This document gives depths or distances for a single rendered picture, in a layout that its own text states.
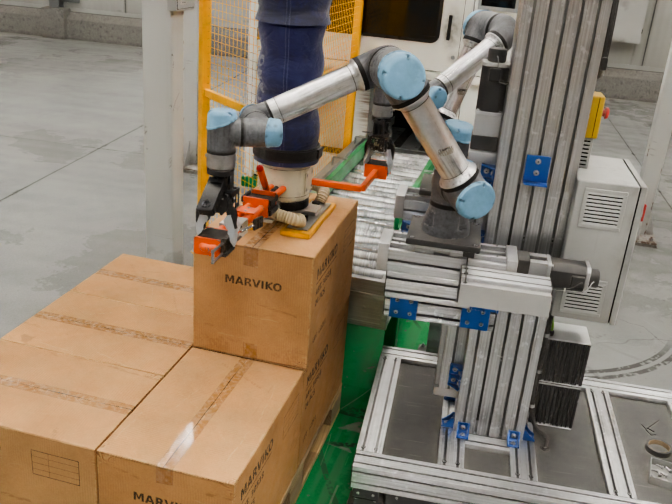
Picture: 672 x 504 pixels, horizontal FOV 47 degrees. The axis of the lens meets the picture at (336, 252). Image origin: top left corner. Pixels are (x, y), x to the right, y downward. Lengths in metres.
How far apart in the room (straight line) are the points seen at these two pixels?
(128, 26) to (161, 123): 8.73
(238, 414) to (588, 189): 1.25
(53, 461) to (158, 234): 2.07
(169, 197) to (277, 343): 1.72
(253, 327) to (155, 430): 0.49
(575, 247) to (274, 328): 0.99
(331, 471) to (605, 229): 1.33
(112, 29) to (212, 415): 10.80
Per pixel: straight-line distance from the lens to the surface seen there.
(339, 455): 3.07
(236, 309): 2.51
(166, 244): 4.16
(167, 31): 3.87
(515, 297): 2.29
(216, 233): 2.08
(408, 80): 2.01
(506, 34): 2.83
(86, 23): 12.96
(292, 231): 2.49
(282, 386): 2.44
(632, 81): 11.76
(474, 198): 2.17
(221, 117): 1.97
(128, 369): 2.54
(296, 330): 2.47
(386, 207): 4.12
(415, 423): 2.93
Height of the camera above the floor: 1.87
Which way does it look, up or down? 23 degrees down
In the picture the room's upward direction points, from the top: 5 degrees clockwise
